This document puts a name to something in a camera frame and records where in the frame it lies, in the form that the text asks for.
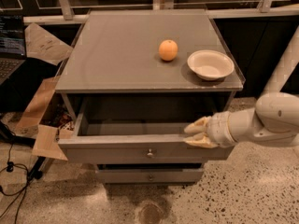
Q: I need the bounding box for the brown cardboard box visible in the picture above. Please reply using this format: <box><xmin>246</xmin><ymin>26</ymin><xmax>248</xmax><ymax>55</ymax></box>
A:
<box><xmin>17</xmin><ymin>77</ymin><xmax>74</xmax><ymax>161</ymax></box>

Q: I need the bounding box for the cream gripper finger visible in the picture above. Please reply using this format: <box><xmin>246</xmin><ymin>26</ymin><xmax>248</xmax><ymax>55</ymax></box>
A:
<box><xmin>184</xmin><ymin>133</ymin><xmax>215</xmax><ymax>148</ymax></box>
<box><xmin>184</xmin><ymin>117</ymin><xmax>209</xmax><ymax>133</ymax></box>

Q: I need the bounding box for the grey bottom drawer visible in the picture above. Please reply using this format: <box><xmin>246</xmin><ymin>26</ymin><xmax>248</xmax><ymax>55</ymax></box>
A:
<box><xmin>98</xmin><ymin>168</ymin><xmax>204</xmax><ymax>184</ymax></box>

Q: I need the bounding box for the black cable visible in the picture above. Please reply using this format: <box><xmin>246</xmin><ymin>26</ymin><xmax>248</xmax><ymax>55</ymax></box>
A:
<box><xmin>0</xmin><ymin>121</ymin><xmax>45</xmax><ymax>224</ymax></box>

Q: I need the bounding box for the grey drawer cabinet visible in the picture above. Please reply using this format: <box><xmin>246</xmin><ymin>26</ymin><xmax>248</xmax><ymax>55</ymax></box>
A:
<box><xmin>56</xmin><ymin>9</ymin><xmax>244</xmax><ymax>173</ymax></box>

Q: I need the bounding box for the grey top drawer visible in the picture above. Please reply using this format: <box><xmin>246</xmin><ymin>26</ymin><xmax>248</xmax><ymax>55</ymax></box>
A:
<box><xmin>59</xmin><ymin>94</ymin><xmax>232</xmax><ymax>164</ymax></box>

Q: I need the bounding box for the white bowl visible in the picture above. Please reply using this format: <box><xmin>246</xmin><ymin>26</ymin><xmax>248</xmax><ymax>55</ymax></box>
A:
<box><xmin>187</xmin><ymin>50</ymin><xmax>235</xmax><ymax>81</ymax></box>

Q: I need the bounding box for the orange fruit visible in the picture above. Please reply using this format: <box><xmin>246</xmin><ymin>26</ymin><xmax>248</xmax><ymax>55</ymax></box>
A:
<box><xmin>159</xmin><ymin>40</ymin><xmax>178</xmax><ymax>62</ymax></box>

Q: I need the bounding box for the brown paper sheet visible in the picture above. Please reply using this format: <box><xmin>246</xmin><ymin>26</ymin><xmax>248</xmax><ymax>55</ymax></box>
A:
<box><xmin>25</xmin><ymin>23</ymin><xmax>73</xmax><ymax>65</ymax></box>

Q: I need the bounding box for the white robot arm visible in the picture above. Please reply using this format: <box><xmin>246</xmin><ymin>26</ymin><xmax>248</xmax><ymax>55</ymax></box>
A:
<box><xmin>184</xmin><ymin>92</ymin><xmax>299</xmax><ymax>148</ymax></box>

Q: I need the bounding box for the white diagonal pole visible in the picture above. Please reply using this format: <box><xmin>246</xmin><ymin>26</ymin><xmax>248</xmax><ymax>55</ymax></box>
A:
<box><xmin>262</xmin><ymin>27</ymin><xmax>299</xmax><ymax>95</ymax></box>

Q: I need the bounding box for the black laptop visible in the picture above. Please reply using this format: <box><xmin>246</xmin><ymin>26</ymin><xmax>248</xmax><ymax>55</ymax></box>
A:
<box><xmin>0</xmin><ymin>15</ymin><xmax>26</xmax><ymax>84</ymax></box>

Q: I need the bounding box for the grey drawer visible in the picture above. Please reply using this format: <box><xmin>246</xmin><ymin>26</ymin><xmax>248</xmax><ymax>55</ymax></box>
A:
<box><xmin>98</xmin><ymin>168</ymin><xmax>204</xmax><ymax>184</ymax></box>
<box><xmin>59</xmin><ymin>94</ymin><xmax>232</xmax><ymax>164</ymax></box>

